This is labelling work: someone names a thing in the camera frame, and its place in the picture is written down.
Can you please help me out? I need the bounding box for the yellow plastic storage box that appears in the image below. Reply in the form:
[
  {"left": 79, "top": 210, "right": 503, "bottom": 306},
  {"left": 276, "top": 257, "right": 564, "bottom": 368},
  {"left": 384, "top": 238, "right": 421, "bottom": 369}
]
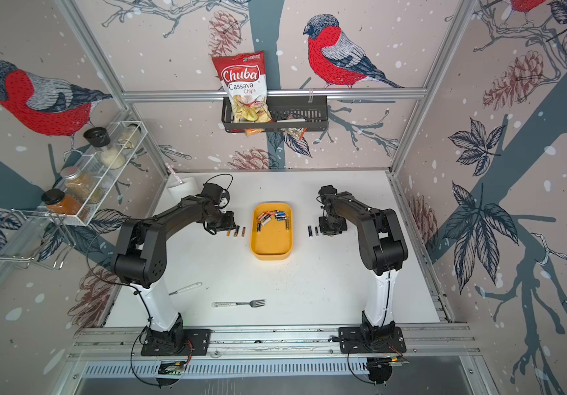
[{"left": 250, "top": 202, "right": 293, "bottom": 261}]

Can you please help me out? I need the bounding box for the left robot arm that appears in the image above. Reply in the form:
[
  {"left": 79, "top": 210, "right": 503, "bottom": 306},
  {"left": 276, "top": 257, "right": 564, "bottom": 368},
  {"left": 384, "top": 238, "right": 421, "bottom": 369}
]
[{"left": 112, "top": 182, "right": 236, "bottom": 356}]

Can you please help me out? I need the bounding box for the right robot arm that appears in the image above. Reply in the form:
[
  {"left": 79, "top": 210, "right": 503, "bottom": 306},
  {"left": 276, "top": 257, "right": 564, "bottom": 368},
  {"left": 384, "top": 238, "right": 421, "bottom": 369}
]
[{"left": 317, "top": 185, "right": 408, "bottom": 346}]

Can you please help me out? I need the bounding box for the white ceramic cup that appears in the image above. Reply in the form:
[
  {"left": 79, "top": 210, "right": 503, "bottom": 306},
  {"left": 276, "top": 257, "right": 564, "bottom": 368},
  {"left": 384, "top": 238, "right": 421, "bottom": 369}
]
[{"left": 166, "top": 177, "right": 201, "bottom": 202}]

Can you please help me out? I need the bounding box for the red Deli carbon battery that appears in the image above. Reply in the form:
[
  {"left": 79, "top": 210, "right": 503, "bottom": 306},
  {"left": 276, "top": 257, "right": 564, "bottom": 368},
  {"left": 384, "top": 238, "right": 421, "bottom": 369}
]
[{"left": 257, "top": 212, "right": 273, "bottom": 222}]

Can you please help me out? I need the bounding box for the metal spoon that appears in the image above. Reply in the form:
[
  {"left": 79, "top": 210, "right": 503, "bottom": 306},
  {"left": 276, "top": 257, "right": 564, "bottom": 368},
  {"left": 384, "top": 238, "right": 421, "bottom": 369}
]
[{"left": 169, "top": 281, "right": 203, "bottom": 296}]

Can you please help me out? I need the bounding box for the pale spice jar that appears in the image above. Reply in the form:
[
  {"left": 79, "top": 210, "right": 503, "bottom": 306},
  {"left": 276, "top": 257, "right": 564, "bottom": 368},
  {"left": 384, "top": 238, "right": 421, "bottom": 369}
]
[{"left": 117, "top": 123, "right": 141, "bottom": 150}]

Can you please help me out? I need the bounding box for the metal fork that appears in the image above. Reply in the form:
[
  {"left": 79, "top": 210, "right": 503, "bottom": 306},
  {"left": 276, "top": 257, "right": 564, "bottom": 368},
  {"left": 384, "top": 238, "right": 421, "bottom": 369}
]
[{"left": 212, "top": 300, "right": 265, "bottom": 308}]

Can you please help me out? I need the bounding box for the red Chuba cassava chips bag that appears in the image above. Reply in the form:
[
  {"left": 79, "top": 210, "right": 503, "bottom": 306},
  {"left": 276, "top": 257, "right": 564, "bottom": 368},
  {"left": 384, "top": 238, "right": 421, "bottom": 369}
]
[{"left": 212, "top": 51, "right": 272, "bottom": 123}]

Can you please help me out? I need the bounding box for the black lid spice jar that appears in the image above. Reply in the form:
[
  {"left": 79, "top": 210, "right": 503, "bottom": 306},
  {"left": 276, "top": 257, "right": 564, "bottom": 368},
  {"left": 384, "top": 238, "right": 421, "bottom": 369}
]
[{"left": 84, "top": 127, "right": 126, "bottom": 170}]

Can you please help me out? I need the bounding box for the silver lid spice jar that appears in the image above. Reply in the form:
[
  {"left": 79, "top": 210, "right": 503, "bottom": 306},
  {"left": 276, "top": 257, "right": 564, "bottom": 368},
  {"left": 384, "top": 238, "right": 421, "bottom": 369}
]
[{"left": 61, "top": 166, "right": 104, "bottom": 205}]

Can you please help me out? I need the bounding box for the orange spice jar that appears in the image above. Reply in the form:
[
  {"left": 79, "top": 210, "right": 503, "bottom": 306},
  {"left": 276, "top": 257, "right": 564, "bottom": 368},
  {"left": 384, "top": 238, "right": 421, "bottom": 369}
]
[{"left": 41, "top": 189, "right": 87, "bottom": 217}]

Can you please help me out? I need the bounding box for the black wall basket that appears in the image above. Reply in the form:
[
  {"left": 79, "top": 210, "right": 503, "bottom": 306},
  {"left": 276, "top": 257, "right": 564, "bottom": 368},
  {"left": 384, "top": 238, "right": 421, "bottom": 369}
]
[{"left": 221, "top": 95, "right": 329, "bottom": 133}]

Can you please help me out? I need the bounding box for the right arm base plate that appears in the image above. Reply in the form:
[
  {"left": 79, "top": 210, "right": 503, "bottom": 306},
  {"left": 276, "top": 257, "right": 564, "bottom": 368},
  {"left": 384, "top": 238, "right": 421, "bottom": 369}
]
[{"left": 338, "top": 325, "right": 407, "bottom": 354}]

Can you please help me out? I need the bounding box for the white wire spice rack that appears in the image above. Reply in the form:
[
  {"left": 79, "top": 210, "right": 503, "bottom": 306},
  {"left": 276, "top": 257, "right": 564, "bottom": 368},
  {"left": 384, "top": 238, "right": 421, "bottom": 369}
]
[{"left": 56, "top": 120, "right": 148, "bottom": 226}]

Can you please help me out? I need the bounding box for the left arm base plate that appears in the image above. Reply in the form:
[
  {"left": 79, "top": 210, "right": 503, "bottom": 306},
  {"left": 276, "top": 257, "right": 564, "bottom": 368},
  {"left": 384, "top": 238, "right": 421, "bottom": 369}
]
[{"left": 141, "top": 327, "right": 211, "bottom": 356}]

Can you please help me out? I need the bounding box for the wire hanger rack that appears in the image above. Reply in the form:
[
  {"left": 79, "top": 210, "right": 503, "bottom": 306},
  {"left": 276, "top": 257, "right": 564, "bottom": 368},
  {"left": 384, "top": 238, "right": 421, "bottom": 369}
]
[{"left": 0, "top": 209, "right": 76, "bottom": 270}]

